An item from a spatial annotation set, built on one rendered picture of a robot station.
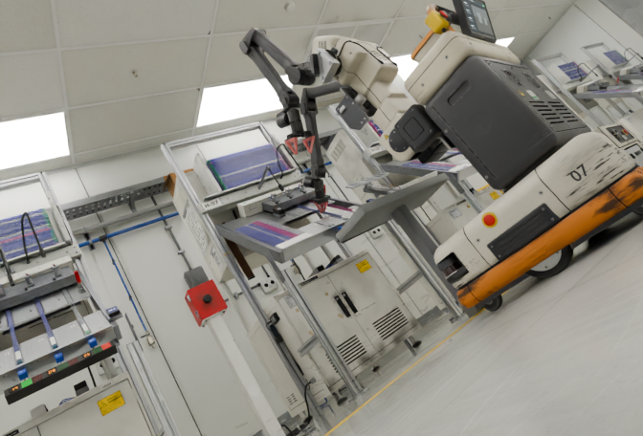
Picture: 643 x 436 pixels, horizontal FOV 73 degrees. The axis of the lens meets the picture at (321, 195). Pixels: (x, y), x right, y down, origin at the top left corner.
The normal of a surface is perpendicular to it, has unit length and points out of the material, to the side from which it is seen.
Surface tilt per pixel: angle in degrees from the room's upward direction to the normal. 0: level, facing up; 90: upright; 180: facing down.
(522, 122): 90
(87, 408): 90
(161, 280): 90
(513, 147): 90
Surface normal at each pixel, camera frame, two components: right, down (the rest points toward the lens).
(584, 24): -0.77, 0.29
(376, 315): 0.35, -0.56
